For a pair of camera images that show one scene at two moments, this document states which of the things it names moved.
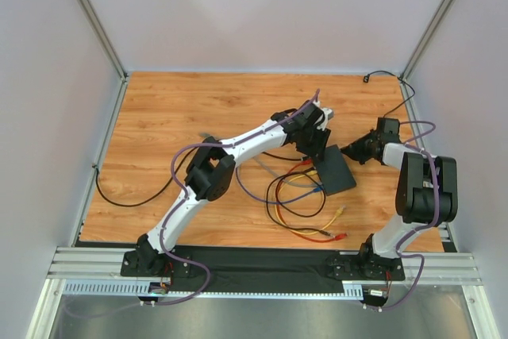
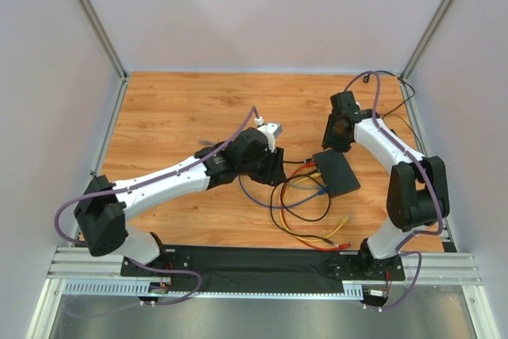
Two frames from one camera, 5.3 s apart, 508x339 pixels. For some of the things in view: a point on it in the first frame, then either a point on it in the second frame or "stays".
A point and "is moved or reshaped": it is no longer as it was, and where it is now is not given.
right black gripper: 358,148 → 331,135
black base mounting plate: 264,268 stays
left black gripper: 314,144 → 275,166
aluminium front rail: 105,263 stays
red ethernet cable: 336,237 is moved or reshaped
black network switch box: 333,172 stays
